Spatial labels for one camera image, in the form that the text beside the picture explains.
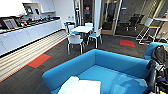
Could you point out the white square table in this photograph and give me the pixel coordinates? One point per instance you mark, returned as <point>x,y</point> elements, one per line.
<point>81,29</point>

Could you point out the wooden door with red sign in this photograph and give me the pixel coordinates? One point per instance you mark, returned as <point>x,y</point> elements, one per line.
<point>87,13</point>

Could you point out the white upper kitchen cabinets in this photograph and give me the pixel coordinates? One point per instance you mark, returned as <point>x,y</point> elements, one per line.
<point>45,5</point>

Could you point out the white chair with blue seat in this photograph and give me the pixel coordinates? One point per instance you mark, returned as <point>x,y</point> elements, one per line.
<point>96,35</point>
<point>72,29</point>

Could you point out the wooden framed glass door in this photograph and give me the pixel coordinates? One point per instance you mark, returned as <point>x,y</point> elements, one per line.
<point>108,16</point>

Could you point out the white tall stool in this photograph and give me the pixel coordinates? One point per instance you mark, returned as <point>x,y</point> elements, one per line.
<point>148,22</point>

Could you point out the blue waste bin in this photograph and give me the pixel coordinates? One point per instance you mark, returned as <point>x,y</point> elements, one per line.
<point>69,26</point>

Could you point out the large blue sofa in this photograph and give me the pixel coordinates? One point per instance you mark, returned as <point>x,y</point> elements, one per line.
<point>100,63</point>

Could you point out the black cart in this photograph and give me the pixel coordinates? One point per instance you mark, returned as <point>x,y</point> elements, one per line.
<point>156,80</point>

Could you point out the white kitchen cabinets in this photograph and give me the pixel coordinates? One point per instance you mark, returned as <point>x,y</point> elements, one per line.
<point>45,5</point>
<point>30,35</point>

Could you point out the black office chair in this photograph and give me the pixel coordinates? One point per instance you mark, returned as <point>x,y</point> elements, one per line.
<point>135,21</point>

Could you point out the dark bag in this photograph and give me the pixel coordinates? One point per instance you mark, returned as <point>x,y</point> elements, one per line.
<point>160,55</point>

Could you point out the white tall table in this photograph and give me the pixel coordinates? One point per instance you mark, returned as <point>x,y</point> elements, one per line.
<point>161,19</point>

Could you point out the white T-shirt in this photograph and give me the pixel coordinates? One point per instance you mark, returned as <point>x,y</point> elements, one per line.
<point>80,86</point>

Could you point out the small blue sofa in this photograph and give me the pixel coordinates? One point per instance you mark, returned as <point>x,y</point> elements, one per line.
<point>151,50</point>

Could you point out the white lower kitchen cabinets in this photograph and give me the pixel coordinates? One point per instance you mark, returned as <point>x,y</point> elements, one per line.
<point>30,35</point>

